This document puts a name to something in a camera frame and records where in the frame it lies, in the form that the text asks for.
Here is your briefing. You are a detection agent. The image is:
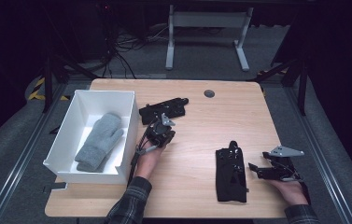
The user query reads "grey mitten with label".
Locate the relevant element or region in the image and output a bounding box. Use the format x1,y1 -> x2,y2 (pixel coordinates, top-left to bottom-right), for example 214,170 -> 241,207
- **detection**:
74,112 -> 125,171

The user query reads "person's right hand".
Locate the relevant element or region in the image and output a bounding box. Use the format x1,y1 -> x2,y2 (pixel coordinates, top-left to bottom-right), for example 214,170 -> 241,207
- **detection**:
268,178 -> 310,207

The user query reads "black metal stand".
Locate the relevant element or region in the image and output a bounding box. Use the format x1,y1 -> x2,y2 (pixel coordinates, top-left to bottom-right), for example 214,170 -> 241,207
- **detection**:
41,52 -> 101,114
247,57 -> 309,117

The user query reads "yellow and black floor tape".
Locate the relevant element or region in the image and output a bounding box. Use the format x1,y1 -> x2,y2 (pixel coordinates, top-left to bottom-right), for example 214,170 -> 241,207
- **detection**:
27,77 -> 72,102

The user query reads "white metal desk frame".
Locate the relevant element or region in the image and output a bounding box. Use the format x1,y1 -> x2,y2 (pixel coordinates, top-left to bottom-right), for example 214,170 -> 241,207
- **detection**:
164,4 -> 255,73

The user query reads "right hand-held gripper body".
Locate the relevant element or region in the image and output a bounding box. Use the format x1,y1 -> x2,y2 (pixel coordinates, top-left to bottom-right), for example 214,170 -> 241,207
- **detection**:
257,146 -> 305,182

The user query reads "tangle of black floor cables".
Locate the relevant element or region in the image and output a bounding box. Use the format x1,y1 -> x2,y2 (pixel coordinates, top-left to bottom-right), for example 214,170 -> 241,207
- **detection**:
97,3 -> 172,79

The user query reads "white box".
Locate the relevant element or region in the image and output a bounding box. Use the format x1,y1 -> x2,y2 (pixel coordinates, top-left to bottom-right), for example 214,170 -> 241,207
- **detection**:
42,90 -> 139,185

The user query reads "black glove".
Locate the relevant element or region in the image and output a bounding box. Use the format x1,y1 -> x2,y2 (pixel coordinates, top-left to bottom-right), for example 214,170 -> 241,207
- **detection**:
215,140 -> 249,204
138,97 -> 190,126

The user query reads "grey metal floor rail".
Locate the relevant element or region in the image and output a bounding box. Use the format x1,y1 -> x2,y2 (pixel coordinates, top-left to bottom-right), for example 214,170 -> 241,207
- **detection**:
283,86 -> 352,224
0,83 -> 69,224

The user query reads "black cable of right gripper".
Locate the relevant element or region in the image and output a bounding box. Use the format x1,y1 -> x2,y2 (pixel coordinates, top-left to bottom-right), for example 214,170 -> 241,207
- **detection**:
298,180 -> 312,205

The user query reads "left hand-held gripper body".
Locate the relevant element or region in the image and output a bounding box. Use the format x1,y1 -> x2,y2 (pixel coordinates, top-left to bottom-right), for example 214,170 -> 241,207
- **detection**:
147,112 -> 176,148

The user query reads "person's left hand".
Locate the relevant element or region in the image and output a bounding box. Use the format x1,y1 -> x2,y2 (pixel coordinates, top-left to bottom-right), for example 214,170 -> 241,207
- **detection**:
134,136 -> 166,181

